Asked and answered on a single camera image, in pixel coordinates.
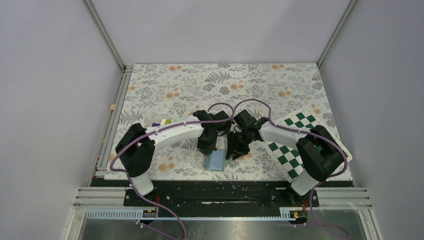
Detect floral patterned table mat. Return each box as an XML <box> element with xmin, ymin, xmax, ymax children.
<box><xmin>113</xmin><ymin>63</ymin><xmax>339</xmax><ymax>181</ymax></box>

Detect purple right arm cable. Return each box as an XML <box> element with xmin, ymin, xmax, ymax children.
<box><xmin>231</xmin><ymin>98</ymin><xmax>351</xmax><ymax>239</ymax></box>

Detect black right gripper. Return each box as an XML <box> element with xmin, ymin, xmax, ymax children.
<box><xmin>225</xmin><ymin>128</ymin><xmax>253</xmax><ymax>161</ymax></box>

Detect aluminium frame rail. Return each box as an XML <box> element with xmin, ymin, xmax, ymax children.
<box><xmin>61</xmin><ymin>65</ymin><xmax>134</xmax><ymax>240</ymax></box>

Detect green white checkerboard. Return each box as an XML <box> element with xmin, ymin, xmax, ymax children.
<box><xmin>264</xmin><ymin>108</ymin><xmax>353</xmax><ymax>182</ymax></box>

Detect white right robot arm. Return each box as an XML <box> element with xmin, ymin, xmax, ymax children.
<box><xmin>227</xmin><ymin>110</ymin><xmax>348</xmax><ymax>206</ymax></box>

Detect purple white green block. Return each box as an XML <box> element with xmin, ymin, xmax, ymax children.
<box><xmin>151</xmin><ymin>118</ymin><xmax>171</xmax><ymax>127</ymax></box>

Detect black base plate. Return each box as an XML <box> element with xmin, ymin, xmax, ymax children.
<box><xmin>91</xmin><ymin>178</ymin><xmax>320</xmax><ymax>218</ymax></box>

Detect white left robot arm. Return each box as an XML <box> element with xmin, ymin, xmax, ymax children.
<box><xmin>115</xmin><ymin>110</ymin><xmax>232</xmax><ymax>206</ymax></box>

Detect green card holder wallet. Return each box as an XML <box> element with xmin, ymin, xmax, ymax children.
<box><xmin>203</xmin><ymin>149</ymin><xmax>226</xmax><ymax>172</ymax></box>

